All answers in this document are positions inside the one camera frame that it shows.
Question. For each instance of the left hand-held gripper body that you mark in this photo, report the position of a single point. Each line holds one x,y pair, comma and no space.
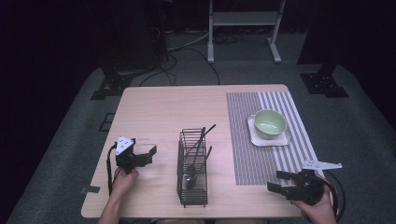
127,159

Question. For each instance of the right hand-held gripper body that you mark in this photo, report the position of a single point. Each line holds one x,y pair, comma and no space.
306,186

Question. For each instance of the person's left hand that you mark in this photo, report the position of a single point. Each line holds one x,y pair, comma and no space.
124,183

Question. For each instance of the person's right hand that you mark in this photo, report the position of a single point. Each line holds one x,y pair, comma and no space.
319,213

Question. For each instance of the white square plate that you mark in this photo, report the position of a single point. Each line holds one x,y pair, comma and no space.
264,141

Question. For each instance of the black tape square outline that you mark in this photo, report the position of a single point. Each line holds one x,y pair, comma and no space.
100,126

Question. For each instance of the black spoon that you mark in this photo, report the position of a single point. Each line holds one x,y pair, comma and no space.
193,168

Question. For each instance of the grey tape strip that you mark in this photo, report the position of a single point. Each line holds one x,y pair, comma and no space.
90,189

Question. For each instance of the long black utensil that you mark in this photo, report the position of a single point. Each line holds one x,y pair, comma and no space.
202,137

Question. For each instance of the green bowl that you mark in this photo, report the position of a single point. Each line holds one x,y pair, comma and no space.
270,124

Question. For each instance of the short black utensil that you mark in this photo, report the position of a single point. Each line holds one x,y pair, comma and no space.
206,157

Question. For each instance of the grey striped placemat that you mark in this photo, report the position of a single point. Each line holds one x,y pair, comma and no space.
243,140

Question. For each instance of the black floor stand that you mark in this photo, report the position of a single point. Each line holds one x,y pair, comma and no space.
323,84
115,82

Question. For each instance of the white metal stand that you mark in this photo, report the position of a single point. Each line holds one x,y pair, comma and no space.
246,18

